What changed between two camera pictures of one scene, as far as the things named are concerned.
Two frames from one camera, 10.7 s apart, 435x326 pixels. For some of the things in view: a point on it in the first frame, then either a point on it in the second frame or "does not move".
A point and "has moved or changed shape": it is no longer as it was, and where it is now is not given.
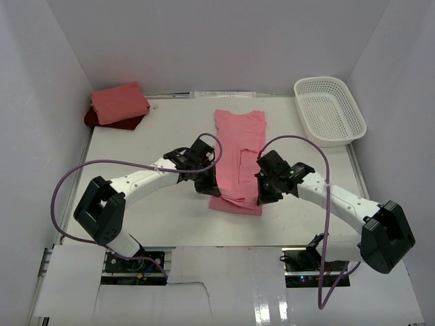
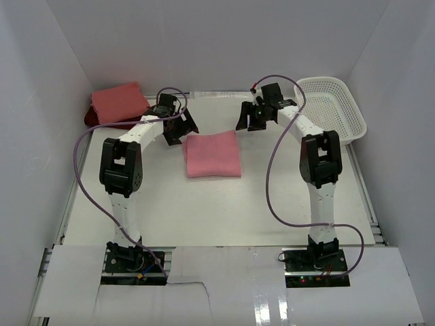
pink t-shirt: x=241 y=134 has moved or changed shape
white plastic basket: x=329 y=114 does not move
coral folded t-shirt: x=119 y=103 does not move
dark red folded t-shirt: x=130 y=124 does not move
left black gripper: x=211 y=187 → x=187 y=127
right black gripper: x=263 y=197 → x=247 y=108
